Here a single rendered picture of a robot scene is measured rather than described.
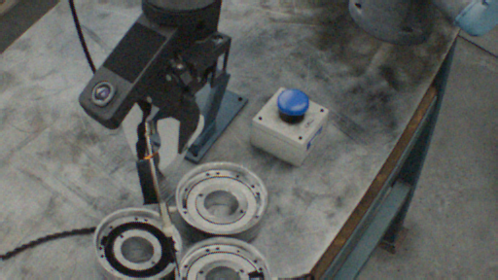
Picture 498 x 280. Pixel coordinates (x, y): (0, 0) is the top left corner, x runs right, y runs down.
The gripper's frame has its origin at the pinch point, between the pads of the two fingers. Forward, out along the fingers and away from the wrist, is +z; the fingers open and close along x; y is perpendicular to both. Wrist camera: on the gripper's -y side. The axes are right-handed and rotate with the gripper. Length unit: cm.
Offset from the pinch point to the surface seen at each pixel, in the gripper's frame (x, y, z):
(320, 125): -8.4, 24.4, 6.4
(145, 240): -0.8, -1.4, 10.9
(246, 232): -9.7, 5.7, 8.9
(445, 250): -30, 91, 81
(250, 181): -5.9, 12.5, 8.4
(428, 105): -14, 71, 29
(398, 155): -14, 55, 31
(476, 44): -7, 177, 70
